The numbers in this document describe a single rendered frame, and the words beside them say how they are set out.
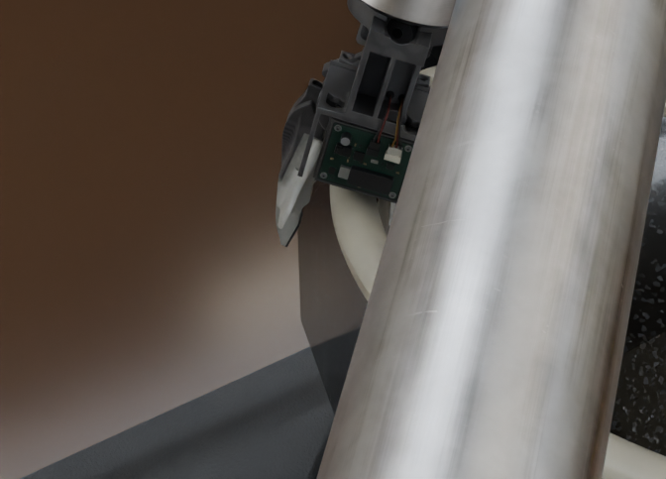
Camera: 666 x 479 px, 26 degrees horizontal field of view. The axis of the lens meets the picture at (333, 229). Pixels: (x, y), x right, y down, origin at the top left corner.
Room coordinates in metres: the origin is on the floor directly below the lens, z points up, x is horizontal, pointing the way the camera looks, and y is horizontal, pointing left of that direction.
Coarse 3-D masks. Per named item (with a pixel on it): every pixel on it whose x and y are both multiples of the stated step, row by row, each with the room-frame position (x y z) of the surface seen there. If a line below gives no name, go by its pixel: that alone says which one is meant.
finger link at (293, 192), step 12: (324, 132) 0.62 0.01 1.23; (300, 144) 0.61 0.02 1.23; (312, 144) 0.61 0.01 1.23; (300, 156) 0.61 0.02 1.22; (312, 156) 0.59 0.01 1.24; (288, 168) 0.61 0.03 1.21; (312, 168) 0.60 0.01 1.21; (288, 180) 0.60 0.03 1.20; (300, 180) 0.59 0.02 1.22; (312, 180) 0.60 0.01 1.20; (288, 192) 0.59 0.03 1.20; (300, 192) 0.60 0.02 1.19; (276, 204) 0.60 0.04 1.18; (288, 204) 0.57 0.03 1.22; (300, 204) 0.60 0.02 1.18; (276, 216) 0.59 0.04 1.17; (288, 216) 0.59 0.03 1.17; (300, 216) 0.60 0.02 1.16; (288, 228) 0.59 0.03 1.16; (288, 240) 0.59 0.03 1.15
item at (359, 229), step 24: (432, 72) 0.73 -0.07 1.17; (336, 192) 0.57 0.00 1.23; (336, 216) 0.55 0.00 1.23; (360, 216) 0.54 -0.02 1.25; (360, 240) 0.52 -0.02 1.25; (384, 240) 0.52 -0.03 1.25; (360, 264) 0.50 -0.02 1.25; (360, 288) 0.49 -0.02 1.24; (624, 456) 0.36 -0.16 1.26; (648, 456) 0.36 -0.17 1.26
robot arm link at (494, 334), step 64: (512, 0) 0.37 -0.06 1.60; (576, 0) 0.36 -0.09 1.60; (640, 0) 0.37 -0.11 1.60; (448, 64) 0.35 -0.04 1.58; (512, 64) 0.34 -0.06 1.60; (576, 64) 0.34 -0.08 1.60; (640, 64) 0.35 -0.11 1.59; (448, 128) 0.32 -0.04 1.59; (512, 128) 0.31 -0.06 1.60; (576, 128) 0.31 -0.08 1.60; (640, 128) 0.32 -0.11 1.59; (448, 192) 0.29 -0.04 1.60; (512, 192) 0.28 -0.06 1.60; (576, 192) 0.28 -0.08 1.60; (640, 192) 0.30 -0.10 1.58; (384, 256) 0.28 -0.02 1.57; (448, 256) 0.26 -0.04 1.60; (512, 256) 0.26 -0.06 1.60; (576, 256) 0.26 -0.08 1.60; (384, 320) 0.24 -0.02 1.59; (448, 320) 0.23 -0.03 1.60; (512, 320) 0.23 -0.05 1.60; (576, 320) 0.24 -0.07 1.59; (384, 384) 0.22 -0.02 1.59; (448, 384) 0.21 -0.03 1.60; (512, 384) 0.21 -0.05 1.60; (576, 384) 0.22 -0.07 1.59; (384, 448) 0.19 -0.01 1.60; (448, 448) 0.19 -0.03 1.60; (512, 448) 0.19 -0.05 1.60; (576, 448) 0.20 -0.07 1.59
